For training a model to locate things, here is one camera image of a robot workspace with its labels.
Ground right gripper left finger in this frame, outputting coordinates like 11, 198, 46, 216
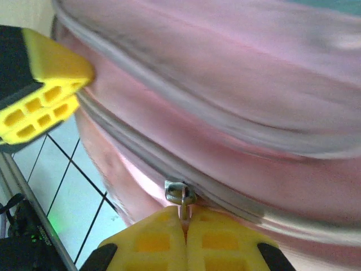
80, 206, 187, 271

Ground aluminium mounting rail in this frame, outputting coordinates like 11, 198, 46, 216
0, 152, 78, 271

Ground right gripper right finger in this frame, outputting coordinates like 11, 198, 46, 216
185, 207, 297, 271

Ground pink backpack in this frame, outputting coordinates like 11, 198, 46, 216
50, 0, 361, 271

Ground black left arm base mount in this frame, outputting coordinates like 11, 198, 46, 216
0, 193, 61, 271

